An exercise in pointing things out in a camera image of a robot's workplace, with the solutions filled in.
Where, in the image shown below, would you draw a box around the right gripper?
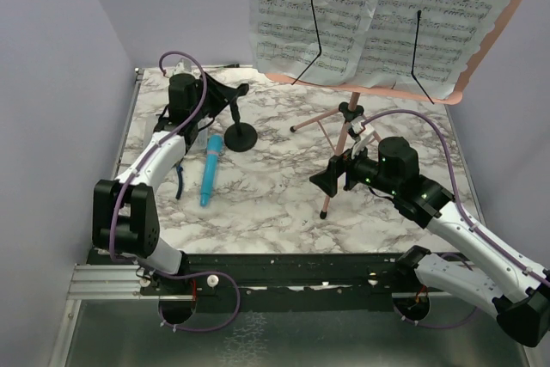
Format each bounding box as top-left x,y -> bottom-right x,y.
309,137 -> 400,197

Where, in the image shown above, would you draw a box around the blue toy recorder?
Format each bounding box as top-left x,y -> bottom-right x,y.
199,134 -> 223,207

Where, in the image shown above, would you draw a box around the black microphone desk stand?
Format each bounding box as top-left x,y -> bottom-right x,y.
223,83 -> 258,152

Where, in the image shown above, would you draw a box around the pink perforated music stand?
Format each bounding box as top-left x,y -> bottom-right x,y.
265,0 -> 542,218

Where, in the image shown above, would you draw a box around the sheet music page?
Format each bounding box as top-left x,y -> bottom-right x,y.
249,0 -> 378,86
351,0 -> 541,100

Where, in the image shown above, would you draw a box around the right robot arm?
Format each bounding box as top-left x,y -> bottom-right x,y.
309,137 -> 549,347

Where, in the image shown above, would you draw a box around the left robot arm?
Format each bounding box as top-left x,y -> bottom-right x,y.
92,73 -> 249,294

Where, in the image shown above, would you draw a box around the clear plastic parts box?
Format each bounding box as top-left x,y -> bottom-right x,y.
143,114 -> 213,153

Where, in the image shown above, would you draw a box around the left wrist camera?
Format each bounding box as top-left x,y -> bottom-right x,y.
172,58 -> 193,76

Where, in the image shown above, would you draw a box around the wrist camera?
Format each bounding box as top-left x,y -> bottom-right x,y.
347,119 -> 382,159
172,58 -> 193,76

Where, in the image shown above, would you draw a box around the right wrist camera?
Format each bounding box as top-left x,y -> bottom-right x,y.
347,119 -> 382,159

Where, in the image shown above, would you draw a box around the blue handled pliers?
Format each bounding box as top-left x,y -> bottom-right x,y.
175,162 -> 185,200

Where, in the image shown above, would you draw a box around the aluminium rail bracket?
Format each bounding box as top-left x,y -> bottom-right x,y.
67,265 -> 141,301

